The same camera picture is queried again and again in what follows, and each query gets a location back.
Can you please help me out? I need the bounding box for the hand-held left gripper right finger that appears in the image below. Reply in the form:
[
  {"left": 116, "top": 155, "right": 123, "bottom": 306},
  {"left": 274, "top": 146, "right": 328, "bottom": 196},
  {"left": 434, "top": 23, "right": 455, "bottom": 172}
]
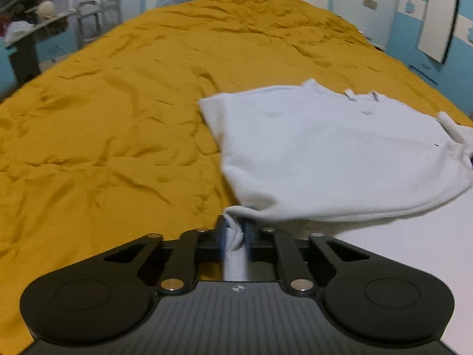
[{"left": 243, "top": 218, "right": 373, "bottom": 296}]

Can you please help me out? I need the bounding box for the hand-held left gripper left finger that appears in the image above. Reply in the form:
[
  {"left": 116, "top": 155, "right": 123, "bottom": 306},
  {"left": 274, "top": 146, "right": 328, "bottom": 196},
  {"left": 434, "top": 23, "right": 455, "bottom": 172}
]
[{"left": 99, "top": 216, "right": 227, "bottom": 296}]

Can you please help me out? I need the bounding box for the yellow bed cover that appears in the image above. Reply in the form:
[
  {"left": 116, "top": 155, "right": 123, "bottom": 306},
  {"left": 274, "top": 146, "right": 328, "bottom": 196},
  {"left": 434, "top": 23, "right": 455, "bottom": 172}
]
[{"left": 0, "top": 0, "right": 473, "bottom": 343}]

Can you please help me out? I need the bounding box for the white crumpled cloth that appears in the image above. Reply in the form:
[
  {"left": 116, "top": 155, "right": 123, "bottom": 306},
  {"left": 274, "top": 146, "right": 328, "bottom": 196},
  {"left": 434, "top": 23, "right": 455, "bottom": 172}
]
[{"left": 4, "top": 20, "right": 36, "bottom": 40}]

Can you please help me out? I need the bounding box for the dark desk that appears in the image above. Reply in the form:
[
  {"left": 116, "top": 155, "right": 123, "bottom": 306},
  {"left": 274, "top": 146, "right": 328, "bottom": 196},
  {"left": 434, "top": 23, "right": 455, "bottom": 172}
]
[{"left": 4, "top": 10, "right": 79, "bottom": 86}]

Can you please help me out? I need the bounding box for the beige round plush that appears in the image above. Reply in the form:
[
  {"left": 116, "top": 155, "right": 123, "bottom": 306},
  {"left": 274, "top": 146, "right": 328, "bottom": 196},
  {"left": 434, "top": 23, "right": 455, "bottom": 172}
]
[{"left": 37, "top": 1, "right": 56, "bottom": 19}]

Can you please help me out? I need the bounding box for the grey metal chair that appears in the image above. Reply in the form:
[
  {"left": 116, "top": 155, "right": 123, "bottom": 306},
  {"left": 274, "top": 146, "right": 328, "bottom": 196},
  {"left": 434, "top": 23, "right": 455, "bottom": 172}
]
[{"left": 76, "top": 0, "right": 123, "bottom": 50}]

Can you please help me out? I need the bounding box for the white shirt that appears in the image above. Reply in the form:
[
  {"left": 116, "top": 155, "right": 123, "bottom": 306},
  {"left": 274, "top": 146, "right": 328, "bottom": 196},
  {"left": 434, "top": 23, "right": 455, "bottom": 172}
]
[{"left": 199, "top": 78, "right": 473, "bottom": 354}]

